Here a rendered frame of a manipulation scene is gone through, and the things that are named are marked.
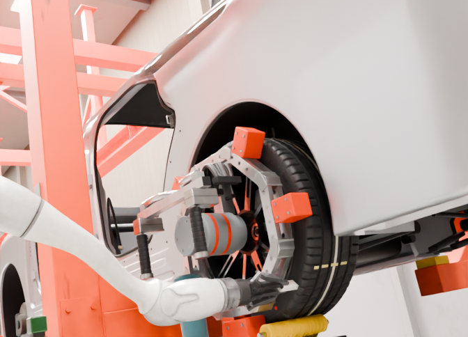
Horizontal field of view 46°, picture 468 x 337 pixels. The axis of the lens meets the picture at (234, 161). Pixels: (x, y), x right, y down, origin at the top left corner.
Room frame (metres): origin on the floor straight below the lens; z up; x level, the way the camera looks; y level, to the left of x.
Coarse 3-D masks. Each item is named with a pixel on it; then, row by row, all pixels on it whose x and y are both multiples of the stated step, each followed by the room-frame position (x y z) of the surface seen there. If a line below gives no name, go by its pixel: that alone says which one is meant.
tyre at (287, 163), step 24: (264, 144) 1.72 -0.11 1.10; (288, 144) 1.77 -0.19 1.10; (288, 168) 1.65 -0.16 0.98; (312, 168) 1.71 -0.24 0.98; (288, 192) 1.67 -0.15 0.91; (312, 192) 1.65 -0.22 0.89; (312, 216) 1.64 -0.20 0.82; (312, 240) 1.64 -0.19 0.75; (312, 264) 1.67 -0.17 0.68; (336, 264) 1.74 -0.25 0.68; (312, 288) 1.72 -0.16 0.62; (336, 288) 1.81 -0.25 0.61; (264, 312) 1.84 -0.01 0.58; (288, 312) 1.76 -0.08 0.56
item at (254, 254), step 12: (240, 192) 2.08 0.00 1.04; (252, 192) 1.84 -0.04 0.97; (240, 204) 1.91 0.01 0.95; (252, 204) 1.85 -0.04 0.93; (240, 216) 1.91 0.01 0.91; (252, 216) 1.91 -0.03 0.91; (264, 216) 1.86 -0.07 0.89; (264, 228) 1.81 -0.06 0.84; (252, 240) 1.93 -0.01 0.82; (264, 240) 1.84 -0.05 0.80; (240, 252) 1.93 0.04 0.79; (252, 252) 1.88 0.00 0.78; (264, 252) 1.90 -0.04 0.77; (216, 264) 2.07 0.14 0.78; (228, 264) 2.00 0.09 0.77; (240, 264) 2.14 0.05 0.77; (216, 276) 2.04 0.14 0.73; (228, 276) 2.03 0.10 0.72; (240, 276) 2.10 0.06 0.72; (252, 276) 2.13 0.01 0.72
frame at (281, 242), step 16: (208, 160) 1.82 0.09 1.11; (224, 160) 1.76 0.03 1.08; (240, 160) 1.69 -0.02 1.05; (256, 160) 1.71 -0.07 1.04; (256, 176) 1.64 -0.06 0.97; (272, 176) 1.63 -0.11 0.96; (272, 192) 1.62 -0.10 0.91; (272, 224) 1.62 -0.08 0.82; (288, 224) 1.65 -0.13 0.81; (272, 240) 1.63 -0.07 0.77; (288, 240) 1.64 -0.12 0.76; (192, 256) 2.05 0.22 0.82; (272, 256) 1.64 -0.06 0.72; (288, 256) 1.66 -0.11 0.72; (192, 272) 2.01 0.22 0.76; (272, 272) 1.66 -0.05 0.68; (272, 304) 1.76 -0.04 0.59
